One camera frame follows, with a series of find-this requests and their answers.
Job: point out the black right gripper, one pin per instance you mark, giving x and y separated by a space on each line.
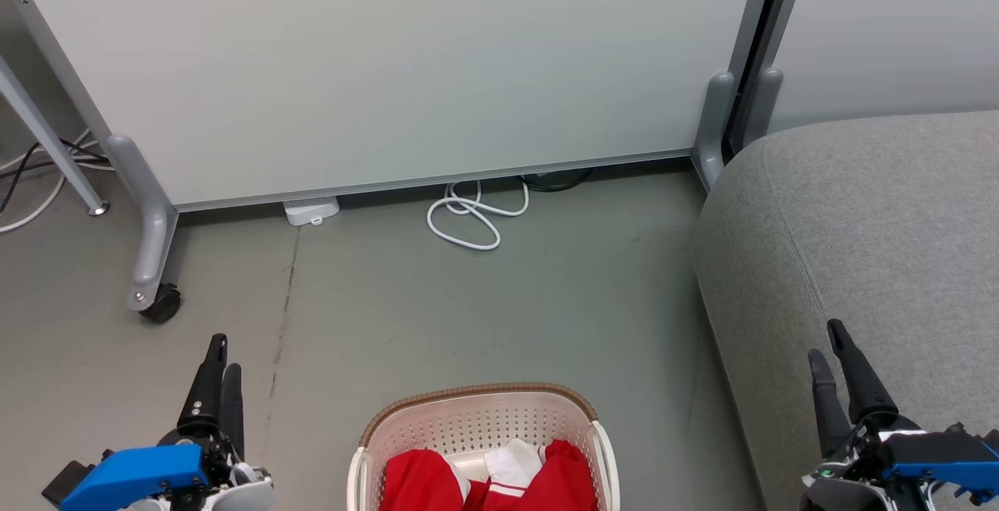
855 468

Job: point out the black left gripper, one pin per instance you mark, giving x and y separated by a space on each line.
234 484

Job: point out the red garment with white stripes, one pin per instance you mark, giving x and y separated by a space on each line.
558 480

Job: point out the grey fabric sofa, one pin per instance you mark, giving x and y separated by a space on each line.
874 222

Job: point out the black caster wheel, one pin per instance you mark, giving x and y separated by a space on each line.
164 304

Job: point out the small white plastic box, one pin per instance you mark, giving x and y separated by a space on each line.
311 210

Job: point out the cream perforated laundry basket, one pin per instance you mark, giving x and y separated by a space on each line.
484 421

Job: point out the grey metal table leg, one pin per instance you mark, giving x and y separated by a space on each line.
47 140

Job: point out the narrow white partition panel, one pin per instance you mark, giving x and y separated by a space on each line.
890 27

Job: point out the wide white partition panel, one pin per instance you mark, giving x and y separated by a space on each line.
390 58

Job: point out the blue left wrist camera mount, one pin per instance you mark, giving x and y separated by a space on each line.
136 473

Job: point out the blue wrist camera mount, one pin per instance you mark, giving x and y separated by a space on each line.
136 473
940 456

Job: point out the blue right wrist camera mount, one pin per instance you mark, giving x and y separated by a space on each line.
940 456

